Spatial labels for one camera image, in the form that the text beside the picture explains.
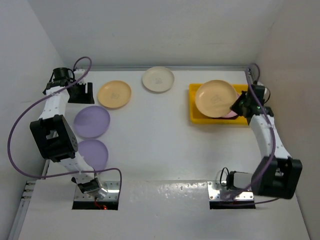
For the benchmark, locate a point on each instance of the purple plate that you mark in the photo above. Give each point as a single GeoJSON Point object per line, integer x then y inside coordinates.
{"type": "Point", "coordinates": [91, 122]}
{"type": "Point", "coordinates": [95, 153]}

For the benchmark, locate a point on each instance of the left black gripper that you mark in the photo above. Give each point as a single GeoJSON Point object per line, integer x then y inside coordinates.
{"type": "Point", "coordinates": [85, 99]}

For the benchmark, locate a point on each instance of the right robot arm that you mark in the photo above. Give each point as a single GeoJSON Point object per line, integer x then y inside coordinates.
{"type": "Point", "coordinates": [278, 173]}

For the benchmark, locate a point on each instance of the pink plate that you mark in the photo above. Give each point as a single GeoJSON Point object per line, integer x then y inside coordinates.
{"type": "Point", "coordinates": [231, 114]}

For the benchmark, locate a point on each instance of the metal base plate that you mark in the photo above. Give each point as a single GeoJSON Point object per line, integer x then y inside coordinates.
{"type": "Point", "coordinates": [109, 192]}
{"type": "Point", "coordinates": [216, 188]}

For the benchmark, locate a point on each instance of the orange plate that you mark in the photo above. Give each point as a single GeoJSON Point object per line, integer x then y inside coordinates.
{"type": "Point", "coordinates": [114, 94]}
{"type": "Point", "coordinates": [215, 98]}

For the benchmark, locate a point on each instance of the yellow plastic bin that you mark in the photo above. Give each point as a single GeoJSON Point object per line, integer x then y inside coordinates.
{"type": "Point", "coordinates": [197, 117]}

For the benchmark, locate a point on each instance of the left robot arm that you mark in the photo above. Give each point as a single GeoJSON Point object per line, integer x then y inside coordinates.
{"type": "Point", "coordinates": [53, 135]}

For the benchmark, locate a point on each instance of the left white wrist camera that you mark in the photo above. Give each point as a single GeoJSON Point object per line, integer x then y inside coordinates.
{"type": "Point", "coordinates": [79, 75]}

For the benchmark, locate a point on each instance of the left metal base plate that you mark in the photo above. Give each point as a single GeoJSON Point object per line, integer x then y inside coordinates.
{"type": "Point", "coordinates": [109, 192]}

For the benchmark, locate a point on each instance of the cream white plate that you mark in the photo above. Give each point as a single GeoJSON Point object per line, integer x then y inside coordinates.
{"type": "Point", "coordinates": [158, 79]}

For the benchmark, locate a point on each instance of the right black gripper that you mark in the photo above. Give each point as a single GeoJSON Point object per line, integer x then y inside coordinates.
{"type": "Point", "coordinates": [234, 108]}

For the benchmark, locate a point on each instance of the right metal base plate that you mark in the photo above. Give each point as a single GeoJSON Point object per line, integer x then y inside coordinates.
{"type": "Point", "coordinates": [216, 188]}

